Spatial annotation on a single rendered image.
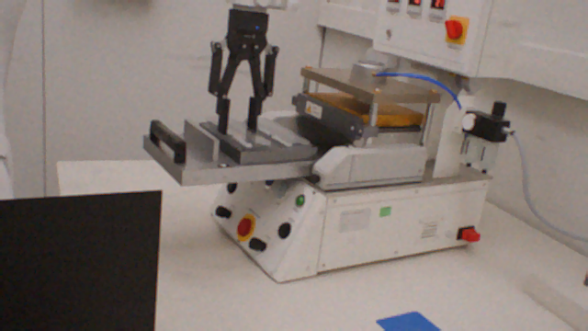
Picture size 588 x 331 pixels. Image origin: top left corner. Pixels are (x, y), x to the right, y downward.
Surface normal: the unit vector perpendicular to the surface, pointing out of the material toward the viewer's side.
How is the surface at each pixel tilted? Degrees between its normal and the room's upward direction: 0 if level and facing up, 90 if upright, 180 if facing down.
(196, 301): 0
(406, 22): 90
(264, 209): 65
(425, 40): 90
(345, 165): 90
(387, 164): 90
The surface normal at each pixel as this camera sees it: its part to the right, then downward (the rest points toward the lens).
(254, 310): 0.12, -0.94
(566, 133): -0.91, 0.01
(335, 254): 0.51, 0.33
